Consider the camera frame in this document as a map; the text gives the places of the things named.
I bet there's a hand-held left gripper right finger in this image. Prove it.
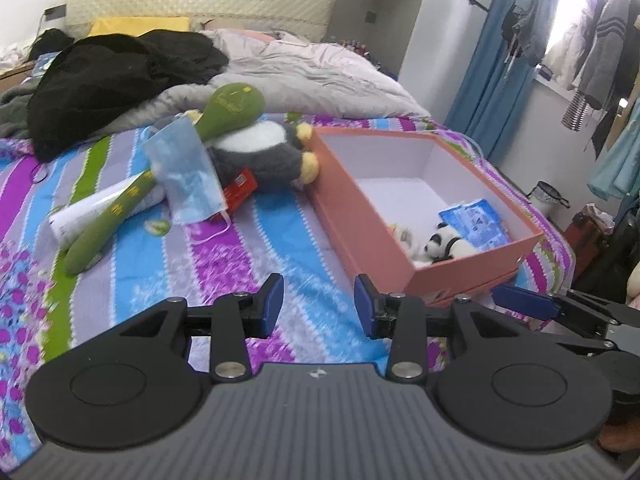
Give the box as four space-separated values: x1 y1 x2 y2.
354 274 516 382

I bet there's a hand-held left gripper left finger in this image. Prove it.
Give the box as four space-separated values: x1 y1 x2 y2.
117 272 285 384

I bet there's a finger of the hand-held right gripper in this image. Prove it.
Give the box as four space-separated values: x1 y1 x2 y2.
491 284 618 350
567 287 640 330

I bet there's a small white plush keychain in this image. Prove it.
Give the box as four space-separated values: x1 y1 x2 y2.
390 223 432 267

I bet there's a blue and red plastic packet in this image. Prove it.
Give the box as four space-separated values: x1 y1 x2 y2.
439 199 512 252

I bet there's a panda plush toy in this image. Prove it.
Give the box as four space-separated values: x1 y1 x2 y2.
419 222 479 264

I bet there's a pink cardboard box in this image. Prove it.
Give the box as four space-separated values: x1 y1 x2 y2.
303 126 545 297

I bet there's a person's right hand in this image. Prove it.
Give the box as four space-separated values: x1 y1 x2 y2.
597 407 640 457

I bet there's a dark suitcase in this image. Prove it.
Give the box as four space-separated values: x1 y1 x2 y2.
565 202 640 303

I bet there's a colourful striped bedsheet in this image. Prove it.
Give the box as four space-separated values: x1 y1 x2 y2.
0 112 578 461

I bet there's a trash bin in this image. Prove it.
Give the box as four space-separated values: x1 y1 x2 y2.
527 180 571 222

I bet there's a light teal garment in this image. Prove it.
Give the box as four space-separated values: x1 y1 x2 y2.
587 105 640 202

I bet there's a grey penguin plush toy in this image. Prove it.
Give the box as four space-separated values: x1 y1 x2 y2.
155 115 321 194

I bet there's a blue face mask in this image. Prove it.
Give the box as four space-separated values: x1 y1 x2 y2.
141 116 234 247

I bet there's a green plush stick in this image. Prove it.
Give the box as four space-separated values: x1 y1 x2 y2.
64 82 267 277

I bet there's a white tube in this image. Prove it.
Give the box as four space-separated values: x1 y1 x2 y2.
48 172 166 251

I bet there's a grey quilt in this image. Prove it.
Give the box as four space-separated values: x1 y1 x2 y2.
87 27 432 137

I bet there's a blue curtain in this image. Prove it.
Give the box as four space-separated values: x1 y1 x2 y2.
445 0 540 162

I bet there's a grey striped sweater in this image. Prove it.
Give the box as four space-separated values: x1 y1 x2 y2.
562 0 640 135

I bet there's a white hanging garment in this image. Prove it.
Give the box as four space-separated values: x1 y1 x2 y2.
542 10 592 92

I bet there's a black garment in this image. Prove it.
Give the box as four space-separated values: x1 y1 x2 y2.
26 30 231 163

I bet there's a denim jacket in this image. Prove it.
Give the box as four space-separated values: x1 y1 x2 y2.
501 0 564 67

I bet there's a grey cabinet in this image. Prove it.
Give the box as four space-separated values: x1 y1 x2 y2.
327 0 432 84

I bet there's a yellow pillow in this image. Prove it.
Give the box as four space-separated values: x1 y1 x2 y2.
87 16 194 39

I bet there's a dark grey cloth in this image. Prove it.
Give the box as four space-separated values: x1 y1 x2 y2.
0 77 47 142

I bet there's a wooden nightstand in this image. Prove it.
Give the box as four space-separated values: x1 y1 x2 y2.
0 60 40 95

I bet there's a white crumpled cloth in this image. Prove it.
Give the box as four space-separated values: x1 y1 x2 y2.
0 40 37 72

